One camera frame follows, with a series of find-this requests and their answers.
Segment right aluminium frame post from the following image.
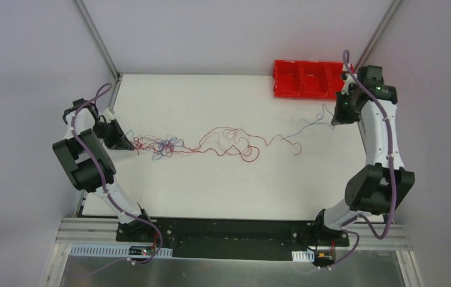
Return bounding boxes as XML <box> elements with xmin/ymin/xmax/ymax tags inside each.
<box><xmin>355</xmin><ymin>0</ymin><xmax>405</xmax><ymax>67</ymax></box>

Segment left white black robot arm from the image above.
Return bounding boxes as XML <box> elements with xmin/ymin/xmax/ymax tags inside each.
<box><xmin>52</xmin><ymin>99</ymin><xmax>156</xmax><ymax>242</ymax></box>

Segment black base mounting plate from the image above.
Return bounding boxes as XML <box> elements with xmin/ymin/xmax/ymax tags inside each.
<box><xmin>116</xmin><ymin>217</ymin><xmax>349</xmax><ymax>261</ymax></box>

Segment left aluminium frame post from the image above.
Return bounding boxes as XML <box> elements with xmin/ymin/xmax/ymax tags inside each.
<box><xmin>72</xmin><ymin>0</ymin><xmax>120</xmax><ymax>81</ymax></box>

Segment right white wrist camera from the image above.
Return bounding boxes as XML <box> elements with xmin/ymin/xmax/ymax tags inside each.
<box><xmin>340</xmin><ymin>63</ymin><xmax>356</xmax><ymax>86</ymax></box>

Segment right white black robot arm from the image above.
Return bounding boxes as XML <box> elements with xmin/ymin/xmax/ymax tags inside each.
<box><xmin>310</xmin><ymin>63</ymin><xmax>415</xmax><ymax>245</ymax></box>

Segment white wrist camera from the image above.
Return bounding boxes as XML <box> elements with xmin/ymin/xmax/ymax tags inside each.
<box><xmin>100</xmin><ymin>108</ymin><xmax>115</xmax><ymax>123</ymax></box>
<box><xmin>340</xmin><ymin>63</ymin><xmax>356</xmax><ymax>86</ymax></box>

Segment pink thin cable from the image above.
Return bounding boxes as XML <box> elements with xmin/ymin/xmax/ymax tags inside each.
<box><xmin>130</xmin><ymin>129</ymin><xmax>268</xmax><ymax>157</ymax></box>

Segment white slotted cable duct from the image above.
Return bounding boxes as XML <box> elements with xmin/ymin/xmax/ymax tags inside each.
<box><xmin>69</xmin><ymin>244</ymin><xmax>173</xmax><ymax>259</ymax></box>

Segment aluminium frame post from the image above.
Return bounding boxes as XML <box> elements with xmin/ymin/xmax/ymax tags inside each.
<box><xmin>72</xmin><ymin>0</ymin><xmax>120</xmax><ymax>81</ymax></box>
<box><xmin>355</xmin><ymin>0</ymin><xmax>405</xmax><ymax>67</ymax></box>

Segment lavender thin cable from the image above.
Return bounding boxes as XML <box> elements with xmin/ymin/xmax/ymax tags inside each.
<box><xmin>278</xmin><ymin>103</ymin><xmax>335</xmax><ymax>142</ymax></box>

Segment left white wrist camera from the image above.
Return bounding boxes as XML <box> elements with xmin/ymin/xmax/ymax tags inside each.
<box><xmin>100</xmin><ymin>108</ymin><xmax>115</xmax><ymax>123</ymax></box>

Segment red three-compartment plastic bin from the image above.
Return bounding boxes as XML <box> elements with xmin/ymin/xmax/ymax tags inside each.
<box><xmin>273</xmin><ymin>60</ymin><xmax>346</xmax><ymax>101</ymax></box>

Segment aluminium front rail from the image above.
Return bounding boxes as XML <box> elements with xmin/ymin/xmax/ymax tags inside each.
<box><xmin>56</xmin><ymin>218</ymin><xmax>413</xmax><ymax>251</ymax></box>

